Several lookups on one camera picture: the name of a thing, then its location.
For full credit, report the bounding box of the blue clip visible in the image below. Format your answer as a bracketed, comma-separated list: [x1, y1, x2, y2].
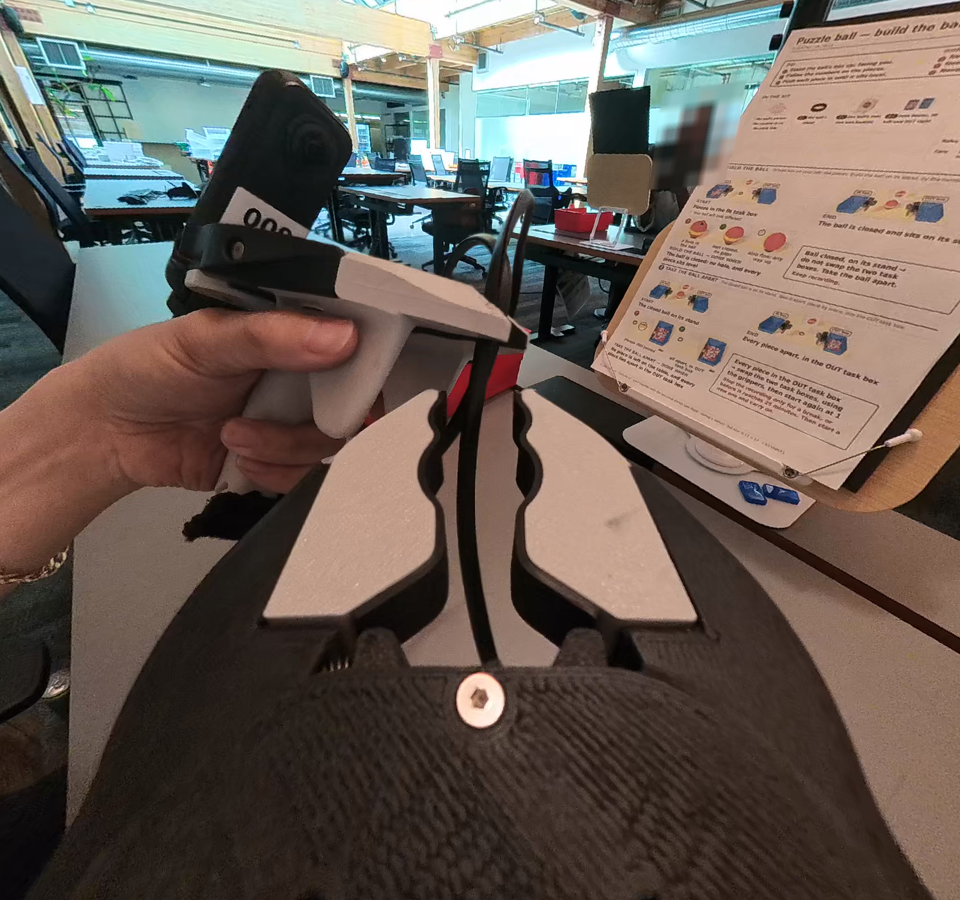
[737, 479, 802, 508]

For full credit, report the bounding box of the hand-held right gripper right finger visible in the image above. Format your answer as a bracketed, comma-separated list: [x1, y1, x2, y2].
[512, 390, 699, 634]

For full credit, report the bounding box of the instruction sheet board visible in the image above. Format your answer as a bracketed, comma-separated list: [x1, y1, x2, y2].
[593, 0, 960, 514]

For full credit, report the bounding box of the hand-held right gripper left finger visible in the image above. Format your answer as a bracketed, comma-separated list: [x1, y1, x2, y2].
[263, 390, 448, 634]

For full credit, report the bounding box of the red plastic bin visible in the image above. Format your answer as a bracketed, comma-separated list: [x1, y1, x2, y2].
[446, 353, 523, 421]
[554, 207, 618, 240]

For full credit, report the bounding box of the white stand base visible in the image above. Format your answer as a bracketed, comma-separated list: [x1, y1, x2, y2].
[623, 417, 819, 529]

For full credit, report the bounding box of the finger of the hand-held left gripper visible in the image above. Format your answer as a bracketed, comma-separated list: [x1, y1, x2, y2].
[308, 323, 475, 441]
[333, 248, 531, 349]

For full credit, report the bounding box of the black cable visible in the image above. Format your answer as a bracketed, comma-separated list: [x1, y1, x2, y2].
[446, 192, 537, 664]

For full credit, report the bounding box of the person's left hand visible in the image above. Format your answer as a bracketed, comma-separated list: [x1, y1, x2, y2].
[75, 308, 364, 499]

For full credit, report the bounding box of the gold chain bracelet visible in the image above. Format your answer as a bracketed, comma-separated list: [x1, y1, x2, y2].
[0, 546, 72, 588]

